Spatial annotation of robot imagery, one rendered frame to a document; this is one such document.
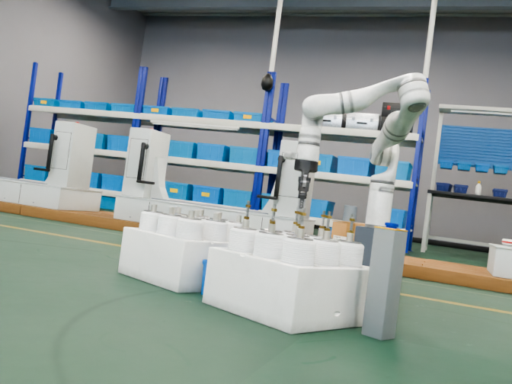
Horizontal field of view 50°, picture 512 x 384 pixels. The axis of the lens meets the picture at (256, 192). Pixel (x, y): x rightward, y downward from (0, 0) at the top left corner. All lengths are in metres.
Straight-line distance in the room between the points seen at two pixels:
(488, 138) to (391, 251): 6.11
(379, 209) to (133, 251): 0.94
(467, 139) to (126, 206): 4.82
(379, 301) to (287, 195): 2.27
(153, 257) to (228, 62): 9.39
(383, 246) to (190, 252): 0.67
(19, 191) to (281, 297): 3.62
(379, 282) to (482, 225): 8.37
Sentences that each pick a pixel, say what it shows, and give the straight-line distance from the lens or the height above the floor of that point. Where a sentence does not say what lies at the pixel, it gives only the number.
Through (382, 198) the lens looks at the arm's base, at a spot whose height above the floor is 0.41.
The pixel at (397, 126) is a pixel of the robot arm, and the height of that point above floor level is 0.65.
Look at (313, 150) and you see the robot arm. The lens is 1.72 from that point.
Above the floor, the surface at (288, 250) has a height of 0.22.
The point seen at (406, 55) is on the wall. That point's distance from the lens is 10.41.
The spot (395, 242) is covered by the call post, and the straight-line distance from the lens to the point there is 1.59.
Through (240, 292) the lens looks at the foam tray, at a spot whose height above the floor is 0.07.
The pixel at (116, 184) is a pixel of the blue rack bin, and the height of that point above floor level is 0.34.
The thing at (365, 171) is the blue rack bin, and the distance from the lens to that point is 6.32.
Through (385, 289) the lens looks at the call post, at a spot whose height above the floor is 0.14.
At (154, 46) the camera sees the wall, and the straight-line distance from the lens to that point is 12.10.
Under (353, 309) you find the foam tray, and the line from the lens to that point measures 1.70.
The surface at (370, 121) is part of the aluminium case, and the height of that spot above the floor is 1.42.
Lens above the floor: 0.34
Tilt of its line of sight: 1 degrees up
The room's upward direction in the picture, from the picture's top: 7 degrees clockwise
